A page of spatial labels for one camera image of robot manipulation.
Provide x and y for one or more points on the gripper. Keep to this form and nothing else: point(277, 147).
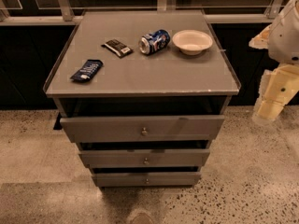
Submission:
point(285, 37)

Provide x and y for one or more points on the grey drawer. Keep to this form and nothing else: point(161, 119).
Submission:
point(141, 129)
point(144, 158)
point(146, 179)

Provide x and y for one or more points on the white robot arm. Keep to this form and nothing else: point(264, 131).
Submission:
point(281, 37)

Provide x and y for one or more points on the grey top drawer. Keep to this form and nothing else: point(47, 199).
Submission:
point(141, 129)

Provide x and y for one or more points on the grey drawer cabinet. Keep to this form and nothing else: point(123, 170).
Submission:
point(167, 83)

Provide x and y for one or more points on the grey bottom drawer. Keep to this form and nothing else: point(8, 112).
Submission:
point(146, 179)

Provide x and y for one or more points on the white bowl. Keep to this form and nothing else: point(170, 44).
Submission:
point(192, 42)

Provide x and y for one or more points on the blue crushed soda can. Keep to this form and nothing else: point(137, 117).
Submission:
point(154, 42)

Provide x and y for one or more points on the black snack bar wrapper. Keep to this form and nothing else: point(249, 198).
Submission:
point(117, 48)

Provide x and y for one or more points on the blue snack bag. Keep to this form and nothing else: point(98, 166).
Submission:
point(87, 71)

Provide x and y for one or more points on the metal railing frame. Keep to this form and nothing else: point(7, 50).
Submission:
point(72, 12)

